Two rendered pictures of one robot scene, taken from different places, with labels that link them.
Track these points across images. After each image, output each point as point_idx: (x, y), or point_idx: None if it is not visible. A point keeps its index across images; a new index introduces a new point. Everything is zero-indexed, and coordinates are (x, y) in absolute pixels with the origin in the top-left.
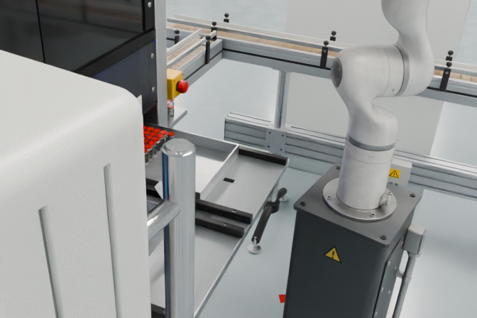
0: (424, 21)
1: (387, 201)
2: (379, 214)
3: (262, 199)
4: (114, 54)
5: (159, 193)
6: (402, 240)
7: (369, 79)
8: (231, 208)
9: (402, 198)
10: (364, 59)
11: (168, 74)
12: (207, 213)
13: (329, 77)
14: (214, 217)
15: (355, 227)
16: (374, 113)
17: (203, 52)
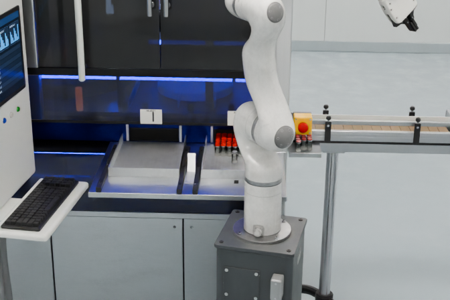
0: (256, 92)
1: (254, 231)
2: (244, 236)
3: (222, 194)
4: (221, 72)
5: (187, 158)
6: (257, 272)
7: (237, 121)
8: (197, 183)
9: (280, 246)
10: (242, 108)
11: (301, 114)
12: (193, 181)
13: None
14: (191, 183)
15: (225, 232)
16: (245, 150)
17: (411, 132)
